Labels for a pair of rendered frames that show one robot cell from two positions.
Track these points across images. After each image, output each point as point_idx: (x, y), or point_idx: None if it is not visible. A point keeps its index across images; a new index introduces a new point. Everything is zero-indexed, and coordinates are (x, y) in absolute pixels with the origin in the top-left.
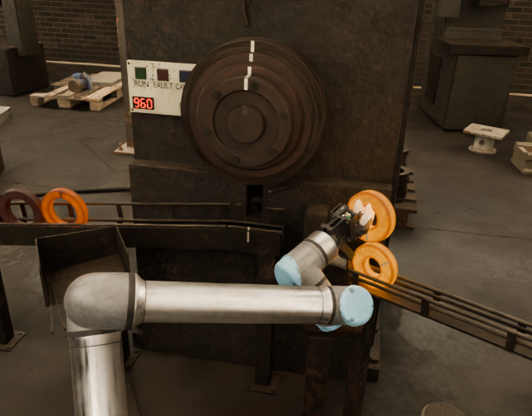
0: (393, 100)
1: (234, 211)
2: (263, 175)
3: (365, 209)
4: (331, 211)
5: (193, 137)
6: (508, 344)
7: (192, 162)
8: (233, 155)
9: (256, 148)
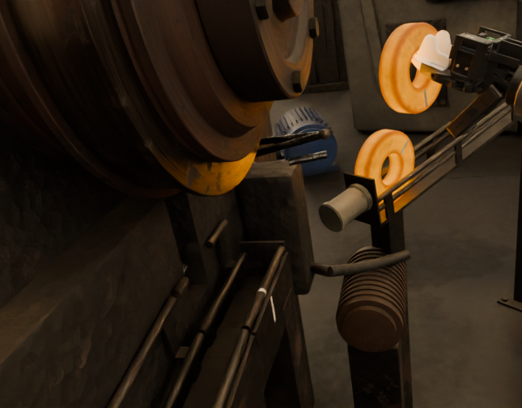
0: None
1: (176, 316)
2: (262, 126)
3: (449, 37)
4: (485, 43)
5: (139, 99)
6: (514, 114)
7: (2, 294)
8: (290, 69)
9: (293, 32)
